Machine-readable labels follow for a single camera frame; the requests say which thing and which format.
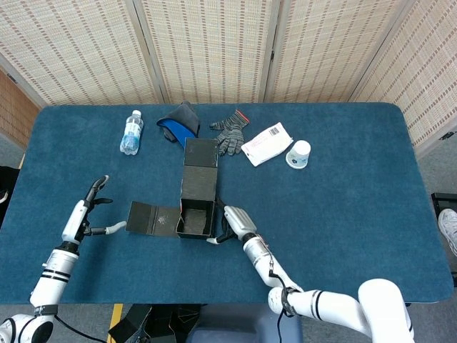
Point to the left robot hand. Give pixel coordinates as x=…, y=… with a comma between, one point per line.
x=75, y=221

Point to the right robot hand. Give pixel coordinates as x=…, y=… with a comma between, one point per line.
x=241, y=221

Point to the black paper box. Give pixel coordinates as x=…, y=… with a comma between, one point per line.
x=200, y=178

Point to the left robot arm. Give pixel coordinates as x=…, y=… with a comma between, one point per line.
x=53, y=271

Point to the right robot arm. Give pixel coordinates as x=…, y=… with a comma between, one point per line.
x=264, y=261

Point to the white plastic package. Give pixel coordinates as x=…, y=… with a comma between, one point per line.
x=266, y=144

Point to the person in black clothes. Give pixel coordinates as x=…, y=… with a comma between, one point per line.
x=7, y=175

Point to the grey knit glove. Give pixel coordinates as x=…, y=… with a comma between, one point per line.
x=232, y=135

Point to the white floral paper cup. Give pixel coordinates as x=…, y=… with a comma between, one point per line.
x=298, y=153

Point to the clear plastic water bottle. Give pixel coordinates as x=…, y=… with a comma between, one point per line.
x=131, y=135

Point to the grey and blue cloth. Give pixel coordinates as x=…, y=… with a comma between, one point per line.
x=178, y=126

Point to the brown woven screen panel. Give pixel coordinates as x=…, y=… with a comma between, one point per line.
x=14, y=107

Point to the black screen hinge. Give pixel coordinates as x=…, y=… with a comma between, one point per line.
x=272, y=55

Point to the woven folding screen panel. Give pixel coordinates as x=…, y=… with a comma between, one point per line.
x=78, y=46
x=207, y=46
x=332, y=46
x=428, y=71

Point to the black crate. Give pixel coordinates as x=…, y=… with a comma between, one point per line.
x=446, y=200

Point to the white sneaker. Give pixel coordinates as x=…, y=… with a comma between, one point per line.
x=450, y=228

